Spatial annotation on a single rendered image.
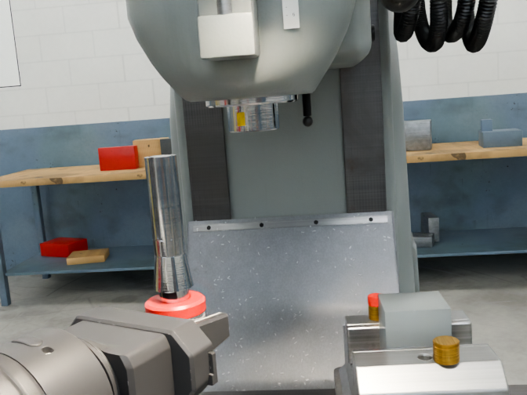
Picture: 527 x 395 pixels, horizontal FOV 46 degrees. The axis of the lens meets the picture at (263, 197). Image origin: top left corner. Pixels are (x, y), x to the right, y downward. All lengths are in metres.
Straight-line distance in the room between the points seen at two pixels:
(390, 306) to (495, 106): 4.36
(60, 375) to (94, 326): 0.09
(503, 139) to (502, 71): 0.80
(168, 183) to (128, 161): 3.96
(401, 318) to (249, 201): 0.44
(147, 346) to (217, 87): 0.21
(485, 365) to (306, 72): 0.29
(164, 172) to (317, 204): 0.53
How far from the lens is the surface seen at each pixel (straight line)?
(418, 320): 0.60
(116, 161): 4.46
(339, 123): 0.95
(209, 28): 0.46
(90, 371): 0.39
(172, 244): 0.48
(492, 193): 4.99
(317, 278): 0.94
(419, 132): 4.29
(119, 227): 5.15
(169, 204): 0.47
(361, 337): 0.65
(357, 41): 0.69
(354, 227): 0.96
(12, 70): 5.37
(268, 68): 0.50
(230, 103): 0.55
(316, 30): 0.50
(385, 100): 0.96
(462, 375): 0.57
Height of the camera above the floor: 1.31
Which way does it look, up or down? 9 degrees down
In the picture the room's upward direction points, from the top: 4 degrees counter-clockwise
